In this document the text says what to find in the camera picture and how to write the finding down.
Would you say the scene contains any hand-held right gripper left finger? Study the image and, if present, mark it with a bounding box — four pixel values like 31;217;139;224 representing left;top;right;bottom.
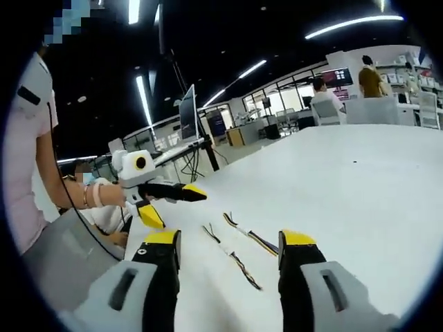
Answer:
87;228;183;332

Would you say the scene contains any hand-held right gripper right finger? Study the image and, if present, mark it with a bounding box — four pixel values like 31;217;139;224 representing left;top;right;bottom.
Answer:
278;228;403;332

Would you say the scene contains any JST connector wire harness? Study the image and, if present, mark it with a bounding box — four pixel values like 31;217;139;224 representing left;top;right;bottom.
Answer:
222;212;280;258
201;223;264;291

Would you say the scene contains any person's left hand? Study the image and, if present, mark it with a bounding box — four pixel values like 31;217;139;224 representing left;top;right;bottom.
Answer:
102;184;127;209

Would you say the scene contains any pink wristband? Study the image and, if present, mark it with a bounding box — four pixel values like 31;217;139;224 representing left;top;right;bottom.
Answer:
91;184;105;209

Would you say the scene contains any black laptop stand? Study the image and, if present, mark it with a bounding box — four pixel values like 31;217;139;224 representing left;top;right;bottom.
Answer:
181;136;222;183

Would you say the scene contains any grey mesh chair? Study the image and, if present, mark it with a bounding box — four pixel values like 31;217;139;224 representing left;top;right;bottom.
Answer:
21;206;133;313

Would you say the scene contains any computer monitor on stand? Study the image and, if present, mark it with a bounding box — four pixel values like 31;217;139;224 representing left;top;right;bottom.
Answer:
152;83;206;163

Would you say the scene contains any wooden cabinet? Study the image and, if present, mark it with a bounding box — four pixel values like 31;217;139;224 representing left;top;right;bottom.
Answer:
225;128;246;147

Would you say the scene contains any person's pink shirt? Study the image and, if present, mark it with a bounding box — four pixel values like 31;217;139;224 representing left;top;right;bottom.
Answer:
3;50;59;257

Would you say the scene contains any black shoulder-worn device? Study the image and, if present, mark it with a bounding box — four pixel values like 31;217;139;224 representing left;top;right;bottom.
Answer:
17;85;42;107

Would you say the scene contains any white office chair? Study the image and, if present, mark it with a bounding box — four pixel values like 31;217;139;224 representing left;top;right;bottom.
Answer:
417;91;441;131
310;99;343;126

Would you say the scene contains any white chair backrest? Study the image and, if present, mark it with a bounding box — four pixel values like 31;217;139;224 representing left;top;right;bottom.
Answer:
345;95;399;126

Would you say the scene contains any long ceiling strip light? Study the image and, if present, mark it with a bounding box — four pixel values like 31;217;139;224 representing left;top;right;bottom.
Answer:
304;15;405;40

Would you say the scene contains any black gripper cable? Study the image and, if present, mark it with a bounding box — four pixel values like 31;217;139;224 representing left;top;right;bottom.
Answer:
47;99;127;263

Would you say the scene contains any wall monitor with red screen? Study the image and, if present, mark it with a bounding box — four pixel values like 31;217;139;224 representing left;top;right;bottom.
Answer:
319;67;354;88

